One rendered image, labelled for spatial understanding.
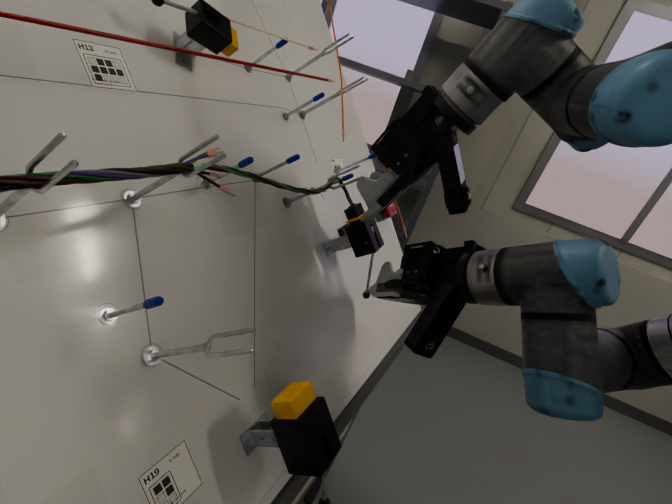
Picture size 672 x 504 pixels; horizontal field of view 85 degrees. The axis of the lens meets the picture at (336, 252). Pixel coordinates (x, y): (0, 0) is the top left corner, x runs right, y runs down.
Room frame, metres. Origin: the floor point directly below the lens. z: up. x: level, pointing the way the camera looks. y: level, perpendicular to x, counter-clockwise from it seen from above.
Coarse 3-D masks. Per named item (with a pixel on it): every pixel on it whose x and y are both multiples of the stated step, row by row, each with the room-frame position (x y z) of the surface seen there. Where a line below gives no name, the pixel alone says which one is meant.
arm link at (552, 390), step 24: (528, 312) 0.38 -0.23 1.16; (528, 336) 0.37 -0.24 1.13; (552, 336) 0.35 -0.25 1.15; (576, 336) 0.35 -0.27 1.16; (600, 336) 0.39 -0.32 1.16; (528, 360) 0.36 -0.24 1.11; (552, 360) 0.34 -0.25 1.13; (576, 360) 0.34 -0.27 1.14; (600, 360) 0.35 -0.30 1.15; (624, 360) 0.37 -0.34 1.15; (528, 384) 0.35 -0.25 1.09; (552, 384) 0.33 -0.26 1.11; (576, 384) 0.32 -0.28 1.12; (600, 384) 0.33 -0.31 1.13; (624, 384) 0.37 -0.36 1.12; (552, 408) 0.32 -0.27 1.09; (576, 408) 0.31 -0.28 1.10; (600, 408) 0.32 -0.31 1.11
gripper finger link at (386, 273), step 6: (384, 264) 0.58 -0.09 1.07; (390, 264) 0.57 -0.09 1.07; (384, 270) 0.57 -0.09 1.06; (390, 270) 0.56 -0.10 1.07; (378, 276) 0.57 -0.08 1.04; (384, 276) 0.56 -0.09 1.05; (390, 276) 0.55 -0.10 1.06; (396, 276) 0.54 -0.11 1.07; (378, 282) 0.56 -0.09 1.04; (384, 282) 0.55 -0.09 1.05; (372, 288) 0.56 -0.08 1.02; (372, 294) 0.57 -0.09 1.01; (378, 294) 0.55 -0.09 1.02; (384, 294) 0.54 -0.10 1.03; (390, 294) 0.54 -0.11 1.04; (396, 294) 0.53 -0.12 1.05
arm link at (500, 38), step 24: (528, 0) 0.51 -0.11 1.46; (552, 0) 0.49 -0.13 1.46; (504, 24) 0.52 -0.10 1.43; (528, 24) 0.50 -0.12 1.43; (552, 24) 0.49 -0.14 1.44; (576, 24) 0.50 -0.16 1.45; (480, 48) 0.53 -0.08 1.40; (504, 48) 0.50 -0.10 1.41; (528, 48) 0.50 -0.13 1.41; (552, 48) 0.50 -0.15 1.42; (480, 72) 0.51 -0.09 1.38; (504, 72) 0.50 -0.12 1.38; (528, 72) 0.50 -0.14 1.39; (552, 72) 0.50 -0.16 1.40; (504, 96) 0.52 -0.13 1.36
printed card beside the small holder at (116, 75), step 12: (84, 48) 0.38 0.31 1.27; (96, 48) 0.40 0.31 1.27; (108, 48) 0.41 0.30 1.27; (84, 60) 0.38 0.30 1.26; (96, 60) 0.39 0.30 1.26; (108, 60) 0.40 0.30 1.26; (120, 60) 0.42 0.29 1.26; (96, 72) 0.38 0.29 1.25; (108, 72) 0.39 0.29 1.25; (120, 72) 0.41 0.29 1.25; (96, 84) 0.37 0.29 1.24; (108, 84) 0.39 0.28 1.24; (120, 84) 0.40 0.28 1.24; (132, 84) 0.41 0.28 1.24
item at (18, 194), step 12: (60, 132) 0.19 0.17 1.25; (48, 144) 0.19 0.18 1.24; (36, 156) 0.20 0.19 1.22; (72, 168) 0.19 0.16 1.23; (48, 180) 0.19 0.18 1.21; (24, 192) 0.21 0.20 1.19; (36, 192) 0.20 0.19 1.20; (0, 204) 0.22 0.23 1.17; (12, 204) 0.21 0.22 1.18; (0, 216) 0.22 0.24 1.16; (0, 228) 0.23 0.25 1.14
